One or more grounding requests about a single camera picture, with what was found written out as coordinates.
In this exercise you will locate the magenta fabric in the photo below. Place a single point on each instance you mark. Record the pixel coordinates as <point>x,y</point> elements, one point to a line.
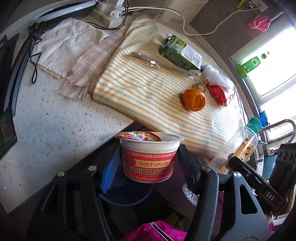
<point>158,230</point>

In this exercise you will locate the black ring light stand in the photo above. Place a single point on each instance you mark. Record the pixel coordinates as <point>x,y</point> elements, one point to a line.
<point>20,63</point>

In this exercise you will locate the green dish soap bottle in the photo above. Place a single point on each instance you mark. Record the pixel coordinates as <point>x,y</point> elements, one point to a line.
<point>244,68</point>

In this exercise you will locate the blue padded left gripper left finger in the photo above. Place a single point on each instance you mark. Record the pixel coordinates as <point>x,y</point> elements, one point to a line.
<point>95,180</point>

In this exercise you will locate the clear plastic bottle teal cap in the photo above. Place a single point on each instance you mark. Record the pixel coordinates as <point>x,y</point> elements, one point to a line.
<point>241,145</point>

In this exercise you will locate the red white yogurt cup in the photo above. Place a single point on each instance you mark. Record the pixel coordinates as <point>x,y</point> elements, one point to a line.
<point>148,157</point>

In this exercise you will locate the red snack packaging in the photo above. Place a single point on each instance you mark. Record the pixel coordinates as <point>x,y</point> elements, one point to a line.
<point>222,95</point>

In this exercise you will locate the crumpled white plastic bag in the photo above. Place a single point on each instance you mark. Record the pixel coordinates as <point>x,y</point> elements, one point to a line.
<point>214,77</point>

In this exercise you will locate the chrome kitchen faucet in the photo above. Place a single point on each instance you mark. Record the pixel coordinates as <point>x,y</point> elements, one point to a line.
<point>280,130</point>

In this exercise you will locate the striped yellow green towel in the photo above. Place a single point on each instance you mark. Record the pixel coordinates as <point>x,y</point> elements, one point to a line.
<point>152,96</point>

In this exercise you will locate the pink rag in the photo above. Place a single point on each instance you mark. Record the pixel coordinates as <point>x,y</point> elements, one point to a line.
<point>260,23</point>

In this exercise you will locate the pink checked fringed cloth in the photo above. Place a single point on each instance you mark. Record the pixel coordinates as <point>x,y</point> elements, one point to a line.
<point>89,66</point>

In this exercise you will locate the green white milk carton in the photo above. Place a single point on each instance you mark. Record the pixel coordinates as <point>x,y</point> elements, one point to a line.
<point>181,54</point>

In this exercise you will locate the blue sponge on sill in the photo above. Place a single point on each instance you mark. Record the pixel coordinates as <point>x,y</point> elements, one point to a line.
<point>263,119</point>

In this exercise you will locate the white ring light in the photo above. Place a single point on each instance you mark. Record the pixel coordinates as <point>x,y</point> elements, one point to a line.
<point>60,13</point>

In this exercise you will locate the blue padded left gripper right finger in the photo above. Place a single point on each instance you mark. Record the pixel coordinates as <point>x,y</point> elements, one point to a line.
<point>202,181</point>

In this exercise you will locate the orange peel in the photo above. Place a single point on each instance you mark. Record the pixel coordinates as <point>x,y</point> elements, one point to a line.
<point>193,99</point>

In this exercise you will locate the clear plastic spoon wrapper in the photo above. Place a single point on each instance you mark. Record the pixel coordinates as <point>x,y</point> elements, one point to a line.
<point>153,62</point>

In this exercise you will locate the blue plastic trash basket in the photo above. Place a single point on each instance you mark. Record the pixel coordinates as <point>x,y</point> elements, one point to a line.
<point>119,190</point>

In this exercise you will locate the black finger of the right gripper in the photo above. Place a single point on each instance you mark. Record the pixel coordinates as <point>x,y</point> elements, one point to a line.
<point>268,198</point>

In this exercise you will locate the white power strip with chargers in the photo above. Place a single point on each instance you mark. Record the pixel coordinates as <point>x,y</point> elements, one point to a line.
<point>110,15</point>

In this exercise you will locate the white cloth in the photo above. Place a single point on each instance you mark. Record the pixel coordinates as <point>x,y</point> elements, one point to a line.
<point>61,46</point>

